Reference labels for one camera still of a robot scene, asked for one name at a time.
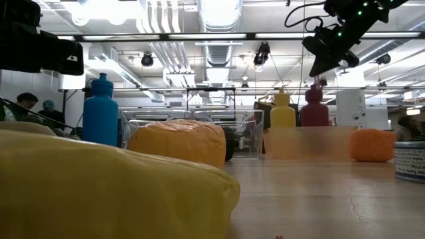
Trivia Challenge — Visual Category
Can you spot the black ceiling spotlight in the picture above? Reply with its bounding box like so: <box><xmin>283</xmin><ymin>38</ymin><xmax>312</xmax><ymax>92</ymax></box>
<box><xmin>376</xmin><ymin>52</ymin><xmax>392</xmax><ymax>66</ymax></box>
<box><xmin>140</xmin><ymin>52</ymin><xmax>155</xmax><ymax>68</ymax></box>

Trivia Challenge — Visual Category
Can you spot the blue plastic bottle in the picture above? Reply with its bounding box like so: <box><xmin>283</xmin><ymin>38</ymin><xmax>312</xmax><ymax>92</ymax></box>
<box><xmin>82</xmin><ymin>72</ymin><xmax>120</xmax><ymax>148</ymax></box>

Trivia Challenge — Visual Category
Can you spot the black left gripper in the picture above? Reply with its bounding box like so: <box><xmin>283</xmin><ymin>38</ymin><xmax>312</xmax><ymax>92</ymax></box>
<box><xmin>0</xmin><ymin>0</ymin><xmax>85</xmax><ymax>76</ymax></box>

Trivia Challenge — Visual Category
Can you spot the black hanging camera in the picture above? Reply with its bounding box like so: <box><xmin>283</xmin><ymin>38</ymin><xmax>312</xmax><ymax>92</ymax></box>
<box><xmin>252</xmin><ymin>41</ymin><xmax>272</xmax><ymax>68</ymax></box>

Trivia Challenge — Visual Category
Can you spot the person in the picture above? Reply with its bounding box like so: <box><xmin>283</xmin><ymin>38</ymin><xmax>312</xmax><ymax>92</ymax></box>
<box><xmin>392</xmin><ymin>116</ymin><xmax>423</xmax><ymax>143</ymax></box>
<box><xmin>11</xmin><ymin>92</ymin><xmax>40</xmax><ymax>123</ymax></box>
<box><xmin>37</xmin><ymin>100</ymin><xmax>66</xmax><ymax>131</ymax></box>

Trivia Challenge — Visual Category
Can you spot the black light bar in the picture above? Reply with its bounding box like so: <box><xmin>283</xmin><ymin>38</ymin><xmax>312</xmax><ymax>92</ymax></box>
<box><xmin>54</xmin><ymin>31</ymin><xmax>425</xmax><ymax>42</ymax></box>

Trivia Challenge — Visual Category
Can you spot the purple plastic bottle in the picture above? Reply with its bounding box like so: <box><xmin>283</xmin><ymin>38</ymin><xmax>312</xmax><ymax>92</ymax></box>
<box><xmin>299</xmin><ymin>84</ymin><xmax>331</xmax><ymax>128</ymax></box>

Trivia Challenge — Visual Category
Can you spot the yellow toy banana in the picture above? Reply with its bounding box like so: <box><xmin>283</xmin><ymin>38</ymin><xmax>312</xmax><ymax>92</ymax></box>
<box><xmin>0</xmin><ymin>127</ymin><xmax>242</xmax><ymax>239</ymax></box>

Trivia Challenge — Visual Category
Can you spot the orange toy mango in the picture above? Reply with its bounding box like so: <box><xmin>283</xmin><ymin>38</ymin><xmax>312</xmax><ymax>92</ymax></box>
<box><xmin>127</xmin><ymin>119</ymin><xmax>228</xmax><ymax>170</ymax></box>

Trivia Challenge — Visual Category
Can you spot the orange toy fruit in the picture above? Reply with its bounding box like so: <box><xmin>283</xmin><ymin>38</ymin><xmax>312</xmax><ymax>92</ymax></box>
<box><xmin>349</xmin><ymin>128</ymin><xmax>398</xmax><ymax>163</ymax></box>

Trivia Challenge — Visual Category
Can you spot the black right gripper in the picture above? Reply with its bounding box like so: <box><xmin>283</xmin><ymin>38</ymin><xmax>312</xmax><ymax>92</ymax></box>
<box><xmin>301</xmin><ymin>19</ymin><xmax>362</xmax><ymax>78</ymax></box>

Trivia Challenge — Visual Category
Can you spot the silver tin can white label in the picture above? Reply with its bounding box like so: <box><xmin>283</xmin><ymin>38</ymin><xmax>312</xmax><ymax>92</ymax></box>
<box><xmin>392</xmin><ymin>141</ymin><xmax>425</xmax><ymax>185</ymax></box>

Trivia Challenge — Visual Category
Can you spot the clear plastic bin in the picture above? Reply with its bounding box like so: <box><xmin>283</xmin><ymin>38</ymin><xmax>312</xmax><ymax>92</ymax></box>
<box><xmin>120</xmin><ymin>109</ymin><xmax>194</xmax><ymax>150</ymax></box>
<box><xmin>190</xmin><ymin>109</ymin><xmax>266</xmax><ymax>159</ymax></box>

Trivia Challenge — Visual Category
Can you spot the orange translucent plastic bin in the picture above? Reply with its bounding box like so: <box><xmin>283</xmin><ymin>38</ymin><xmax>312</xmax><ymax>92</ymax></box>
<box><xmin>262</xmin><ymin>125</ymin><xmax>359</xmax><ymax>161</ymax></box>

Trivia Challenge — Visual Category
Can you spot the yellow plastic bottle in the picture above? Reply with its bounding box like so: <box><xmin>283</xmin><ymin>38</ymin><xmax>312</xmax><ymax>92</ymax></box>
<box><xmin>269</xmin><ymin>87</ymin><xmax>297</xmax><ymax>129</ymax></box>

